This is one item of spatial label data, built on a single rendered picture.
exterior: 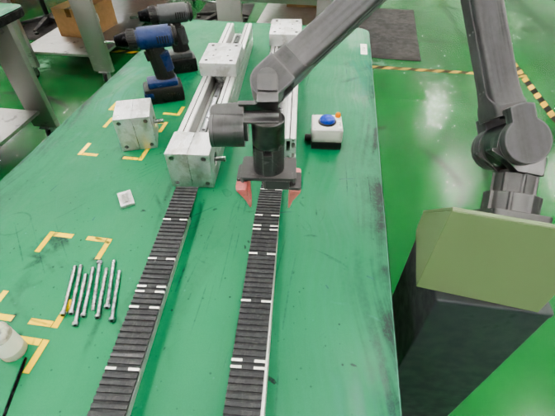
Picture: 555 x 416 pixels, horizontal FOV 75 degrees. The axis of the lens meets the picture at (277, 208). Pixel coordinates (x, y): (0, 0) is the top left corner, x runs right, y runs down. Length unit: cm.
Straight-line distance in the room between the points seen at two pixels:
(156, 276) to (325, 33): 51
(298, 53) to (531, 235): 45
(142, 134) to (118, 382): 63
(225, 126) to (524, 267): 52
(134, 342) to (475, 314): 59
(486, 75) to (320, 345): 53
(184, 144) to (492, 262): 65
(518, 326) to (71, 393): 76
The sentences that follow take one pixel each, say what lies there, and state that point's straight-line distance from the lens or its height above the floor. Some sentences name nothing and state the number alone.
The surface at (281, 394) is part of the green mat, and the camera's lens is 60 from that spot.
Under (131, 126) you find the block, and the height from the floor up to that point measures 85.
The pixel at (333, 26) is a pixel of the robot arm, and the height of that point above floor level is 114.
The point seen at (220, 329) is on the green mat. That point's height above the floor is 78.
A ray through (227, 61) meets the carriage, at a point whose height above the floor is 90.
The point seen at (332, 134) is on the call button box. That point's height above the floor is 83.
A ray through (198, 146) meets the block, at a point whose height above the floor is 87.
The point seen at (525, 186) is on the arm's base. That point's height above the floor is 96.
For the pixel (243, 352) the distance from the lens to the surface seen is 59.
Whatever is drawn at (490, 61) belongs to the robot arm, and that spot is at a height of 110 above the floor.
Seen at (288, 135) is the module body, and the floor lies 86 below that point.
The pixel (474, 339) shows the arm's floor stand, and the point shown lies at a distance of 86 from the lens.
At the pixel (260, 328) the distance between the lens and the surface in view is 60.
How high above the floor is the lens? 135
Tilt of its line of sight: 44 degrees down
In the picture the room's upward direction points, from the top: straight up
